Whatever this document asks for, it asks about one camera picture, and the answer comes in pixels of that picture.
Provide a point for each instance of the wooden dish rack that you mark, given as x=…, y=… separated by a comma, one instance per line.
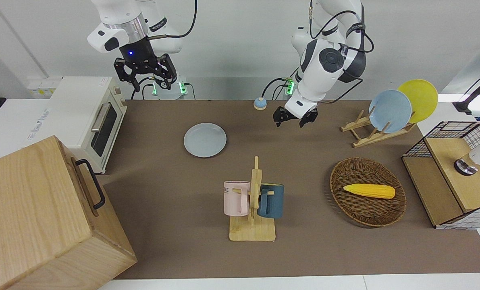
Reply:
x=368, y=139

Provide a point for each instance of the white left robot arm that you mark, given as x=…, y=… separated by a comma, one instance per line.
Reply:
x=324, y=72

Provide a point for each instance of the woven wicker basket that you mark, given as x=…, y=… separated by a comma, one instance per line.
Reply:
x=368, y=209

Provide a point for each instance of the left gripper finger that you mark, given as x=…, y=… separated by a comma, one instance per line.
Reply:
x=305, y=123
x=277, y=121

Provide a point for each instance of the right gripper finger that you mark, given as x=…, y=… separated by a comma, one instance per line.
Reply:
x=136, y=85
x=167, y=84

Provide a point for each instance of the pink mug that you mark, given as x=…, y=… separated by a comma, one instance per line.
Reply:
x=235, y=199

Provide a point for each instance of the brown table mat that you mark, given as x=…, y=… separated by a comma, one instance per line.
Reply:
x=175, y=225

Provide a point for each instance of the yellow plate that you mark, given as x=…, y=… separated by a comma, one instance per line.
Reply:
x=423, y=96

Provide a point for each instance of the small blue dome bell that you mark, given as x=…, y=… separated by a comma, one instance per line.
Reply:
x=260, y=104

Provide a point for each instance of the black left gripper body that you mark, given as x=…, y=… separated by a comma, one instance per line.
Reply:
x=283, y=114

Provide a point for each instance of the white wall socket strip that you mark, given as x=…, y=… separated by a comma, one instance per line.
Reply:
x=42, y=86

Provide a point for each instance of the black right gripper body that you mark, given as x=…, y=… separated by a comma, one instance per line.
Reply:
x=137, y=56

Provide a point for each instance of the light wooden box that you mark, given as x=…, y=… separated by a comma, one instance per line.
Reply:
x=34, y=217

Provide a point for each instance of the white toaster oven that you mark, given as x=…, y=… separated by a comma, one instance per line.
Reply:
x=74, y=108

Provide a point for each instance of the gray plate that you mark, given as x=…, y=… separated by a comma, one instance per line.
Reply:
x=204, y=139

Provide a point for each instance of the yellow corn cob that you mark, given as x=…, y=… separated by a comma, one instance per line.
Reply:
x=368, y=191

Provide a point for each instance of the small wooden block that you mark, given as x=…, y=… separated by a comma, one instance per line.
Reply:
x=252, y=230

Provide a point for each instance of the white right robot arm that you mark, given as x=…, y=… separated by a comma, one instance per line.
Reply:
x=115, y=12

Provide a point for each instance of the light blue plate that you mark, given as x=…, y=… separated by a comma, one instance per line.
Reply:
x=389, y=110

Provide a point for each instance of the dark blue mug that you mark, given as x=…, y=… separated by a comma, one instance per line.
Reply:
x=273, y=201

